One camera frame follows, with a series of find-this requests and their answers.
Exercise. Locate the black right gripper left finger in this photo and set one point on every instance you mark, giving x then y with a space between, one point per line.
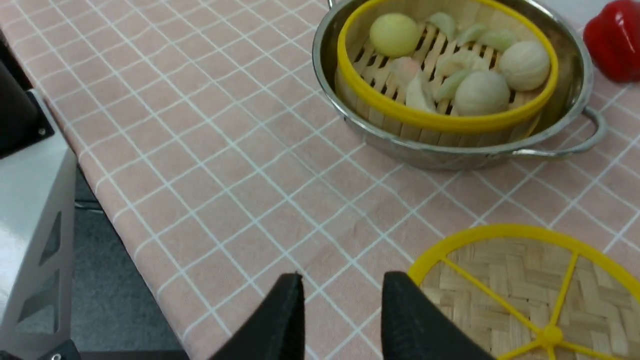
277 328

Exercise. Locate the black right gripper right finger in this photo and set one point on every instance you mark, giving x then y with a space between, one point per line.
413 328

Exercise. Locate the yellow bamboo steamer lid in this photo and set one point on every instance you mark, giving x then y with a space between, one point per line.
528 293

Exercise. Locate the yellow bamboo steamer basket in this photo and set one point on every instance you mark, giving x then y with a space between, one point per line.
425 117

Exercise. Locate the stainless steel pot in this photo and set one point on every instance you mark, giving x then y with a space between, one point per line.
567 126

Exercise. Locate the pink checkered tablecloth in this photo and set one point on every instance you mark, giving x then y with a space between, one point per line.
202 130

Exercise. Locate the pale dumpling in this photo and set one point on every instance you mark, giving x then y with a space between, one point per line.
445 23
419 94
463 59

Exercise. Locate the white round bun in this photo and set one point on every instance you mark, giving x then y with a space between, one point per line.
525 65
482 93

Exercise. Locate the grey metal stand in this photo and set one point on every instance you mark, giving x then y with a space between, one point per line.
38 174

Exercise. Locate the yellow round bun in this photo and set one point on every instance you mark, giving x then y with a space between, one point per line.
394 35

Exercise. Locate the red bell pepper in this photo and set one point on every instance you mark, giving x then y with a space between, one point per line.
612 38

